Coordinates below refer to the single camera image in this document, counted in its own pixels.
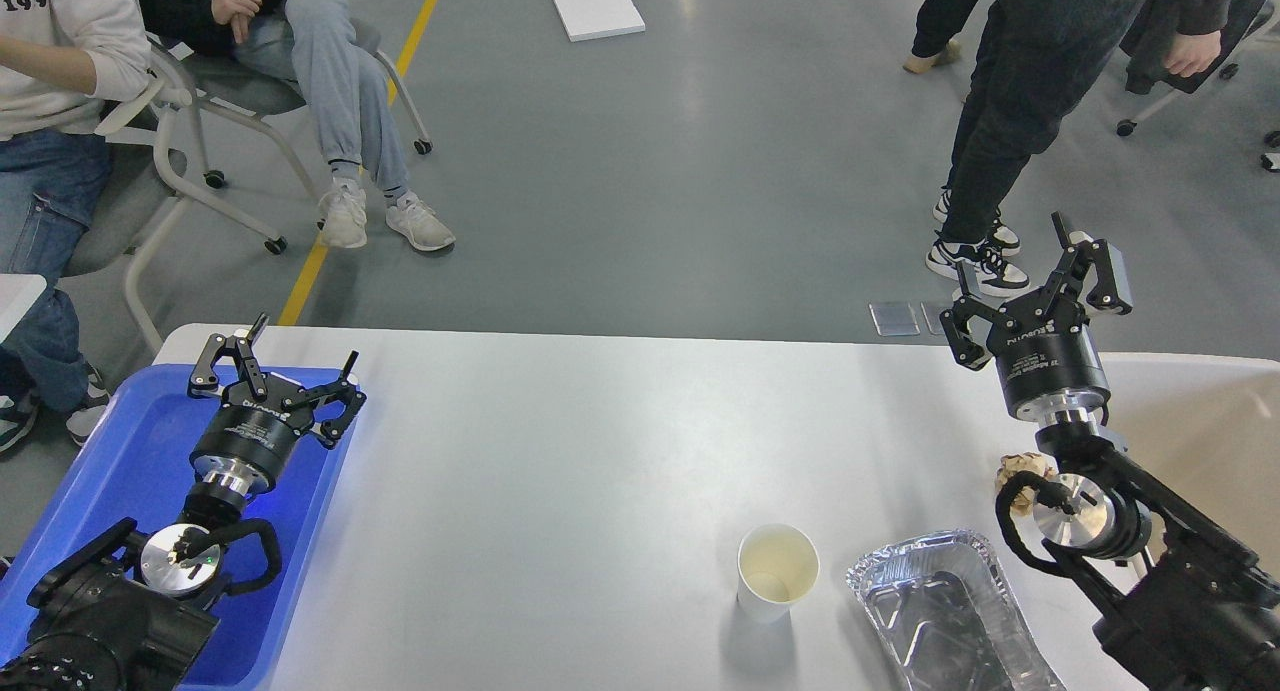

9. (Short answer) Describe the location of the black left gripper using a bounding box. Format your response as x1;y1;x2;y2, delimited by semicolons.
188;314;367;494

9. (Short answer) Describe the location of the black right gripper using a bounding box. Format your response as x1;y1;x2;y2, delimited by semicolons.
940;212;1134;422

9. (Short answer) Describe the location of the white paper cup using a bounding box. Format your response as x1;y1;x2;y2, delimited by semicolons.
736;523;820;624

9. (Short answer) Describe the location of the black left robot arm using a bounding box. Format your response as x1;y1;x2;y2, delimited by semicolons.
3;317;366;690

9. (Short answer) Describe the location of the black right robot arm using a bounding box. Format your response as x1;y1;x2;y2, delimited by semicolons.
940;212;1279;690

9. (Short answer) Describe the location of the right floor socket plate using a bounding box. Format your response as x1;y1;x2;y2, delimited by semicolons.
920;302;951;337

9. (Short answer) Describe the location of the floor socket plate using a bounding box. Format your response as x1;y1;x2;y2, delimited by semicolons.
920;302;951;337
868;302;920;337

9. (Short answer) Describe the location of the left floor socket plate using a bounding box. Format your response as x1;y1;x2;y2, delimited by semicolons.
868;302;920;337

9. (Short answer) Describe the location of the blue plastic tray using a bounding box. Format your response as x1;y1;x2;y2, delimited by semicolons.
1;363;349;690

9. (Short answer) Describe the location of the crumpled brown paper ball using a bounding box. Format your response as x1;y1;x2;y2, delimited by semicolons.
995;450;1059;518

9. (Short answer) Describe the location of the beige plastic bin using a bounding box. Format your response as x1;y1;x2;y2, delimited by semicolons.
1102;353;1279;575

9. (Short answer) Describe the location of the standing person in black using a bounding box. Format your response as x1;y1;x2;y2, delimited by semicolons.
906;0;1143;296

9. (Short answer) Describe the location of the white side table corner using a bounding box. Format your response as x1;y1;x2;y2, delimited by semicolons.
0;273;47;343

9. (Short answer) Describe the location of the white office chair far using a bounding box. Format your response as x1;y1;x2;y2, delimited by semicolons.
148;18;433;200

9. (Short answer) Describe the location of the white office chair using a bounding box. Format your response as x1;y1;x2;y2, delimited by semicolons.
148;18;433;200
63;44;287;352

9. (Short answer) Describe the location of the white office chair near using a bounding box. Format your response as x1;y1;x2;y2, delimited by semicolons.
63;44;287;352

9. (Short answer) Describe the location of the aluminium foil tray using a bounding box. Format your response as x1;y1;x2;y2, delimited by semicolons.
845;530;1066;690

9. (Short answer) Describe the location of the chair with dark jacket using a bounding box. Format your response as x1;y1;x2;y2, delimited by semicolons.
1120;0;1266;95

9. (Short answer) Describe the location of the person in grey trousers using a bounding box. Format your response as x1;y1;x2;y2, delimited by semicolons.
138;0;454;252

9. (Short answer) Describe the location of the person in white sweater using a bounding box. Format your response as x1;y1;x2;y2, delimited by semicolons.
1;0;148;450

